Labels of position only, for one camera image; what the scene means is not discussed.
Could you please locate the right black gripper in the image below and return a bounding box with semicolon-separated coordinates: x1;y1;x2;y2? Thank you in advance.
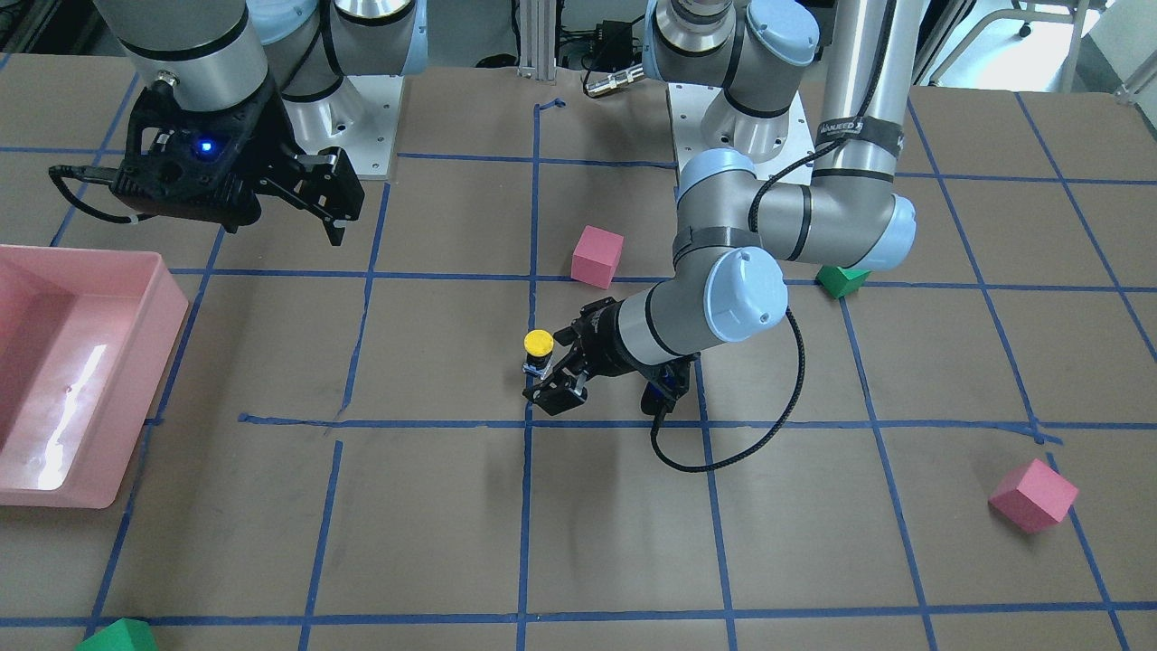
110;77;364;247

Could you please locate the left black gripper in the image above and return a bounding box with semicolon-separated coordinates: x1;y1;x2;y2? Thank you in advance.
523;299;642;415

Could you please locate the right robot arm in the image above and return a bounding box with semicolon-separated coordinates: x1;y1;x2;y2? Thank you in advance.
79;1;428;246

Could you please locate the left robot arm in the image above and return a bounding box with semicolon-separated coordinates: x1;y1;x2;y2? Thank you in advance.
523;1;923;415

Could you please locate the pink cube centre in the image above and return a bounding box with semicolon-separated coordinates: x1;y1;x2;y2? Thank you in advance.
569;225;625;289

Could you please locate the pink cube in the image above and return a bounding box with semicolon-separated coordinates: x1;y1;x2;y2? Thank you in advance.
988;460;1079;534
569;225;625;289

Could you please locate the pink plastic bin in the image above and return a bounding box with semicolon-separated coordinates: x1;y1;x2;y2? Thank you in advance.
1;246;189;508

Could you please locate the green cube near bin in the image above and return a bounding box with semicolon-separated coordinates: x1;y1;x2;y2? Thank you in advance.
75;617;159;651

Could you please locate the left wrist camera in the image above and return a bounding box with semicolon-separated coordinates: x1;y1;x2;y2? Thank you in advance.
638;352;700;417

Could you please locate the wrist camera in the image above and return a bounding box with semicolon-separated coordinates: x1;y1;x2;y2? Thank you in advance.
638;352;700;417
110;80;261;234

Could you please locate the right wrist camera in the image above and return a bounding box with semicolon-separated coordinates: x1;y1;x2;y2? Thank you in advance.
110;80;261;234

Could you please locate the aluminium frame post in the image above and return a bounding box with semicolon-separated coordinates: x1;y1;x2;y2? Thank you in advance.
515;0;560;86

